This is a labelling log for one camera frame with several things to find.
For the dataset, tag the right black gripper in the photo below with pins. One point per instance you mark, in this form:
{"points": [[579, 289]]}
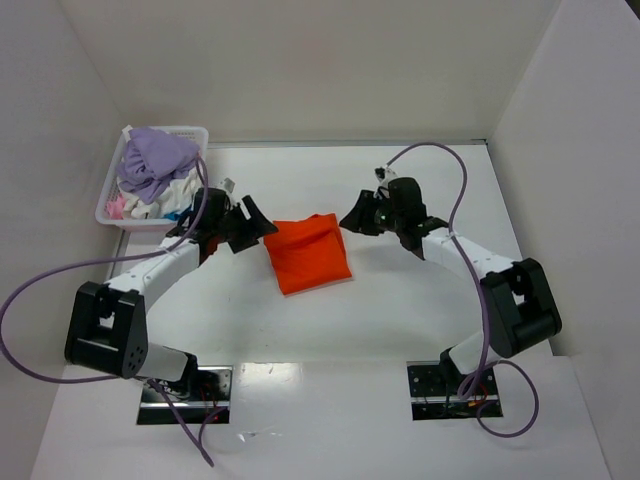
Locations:
{"points": [[376, 215]]}

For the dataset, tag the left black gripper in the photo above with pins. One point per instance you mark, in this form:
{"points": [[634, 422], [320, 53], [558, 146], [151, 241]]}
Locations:
{"points": [[240, 226]]}

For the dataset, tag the orange t shirt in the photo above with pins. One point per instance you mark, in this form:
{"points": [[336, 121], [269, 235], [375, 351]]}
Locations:
{"points": [[308, 253]]}

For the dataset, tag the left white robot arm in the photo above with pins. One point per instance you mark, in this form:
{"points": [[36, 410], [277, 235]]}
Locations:
{"points": [[108, 329]]}

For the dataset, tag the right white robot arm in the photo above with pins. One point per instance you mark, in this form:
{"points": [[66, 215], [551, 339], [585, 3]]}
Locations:
{"points": [[515, 295]]}

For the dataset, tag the white t shirt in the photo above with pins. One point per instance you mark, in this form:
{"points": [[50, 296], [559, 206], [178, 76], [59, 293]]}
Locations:
{"points": [[174, 199]]}

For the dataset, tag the white plastic laundry basket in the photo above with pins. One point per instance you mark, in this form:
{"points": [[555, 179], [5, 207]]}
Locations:
{"points": [[111, 189]]}

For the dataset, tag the purple t shirt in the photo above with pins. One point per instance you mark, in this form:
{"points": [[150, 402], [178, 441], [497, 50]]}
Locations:
{"points": [[152, 158]]}

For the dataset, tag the pink cloth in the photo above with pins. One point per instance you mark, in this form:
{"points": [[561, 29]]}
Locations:
{"points": [[115, 208]]}

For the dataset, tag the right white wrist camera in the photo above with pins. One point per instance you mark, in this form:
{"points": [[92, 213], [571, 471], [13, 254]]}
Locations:
{"points": [[384, 174]]}

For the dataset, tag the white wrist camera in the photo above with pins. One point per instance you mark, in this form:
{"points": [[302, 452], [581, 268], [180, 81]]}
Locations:
{"points": [[227, 185], [384, 174]]}

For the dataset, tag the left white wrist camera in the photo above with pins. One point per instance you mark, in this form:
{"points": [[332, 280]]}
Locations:
{"points": [[227, 185]]}

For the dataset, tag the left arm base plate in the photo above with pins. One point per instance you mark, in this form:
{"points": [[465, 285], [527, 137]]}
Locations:
{"points": [[207, 392]]}

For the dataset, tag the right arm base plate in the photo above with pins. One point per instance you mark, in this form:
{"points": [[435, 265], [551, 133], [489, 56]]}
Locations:
{"points": [[433, 399]]}

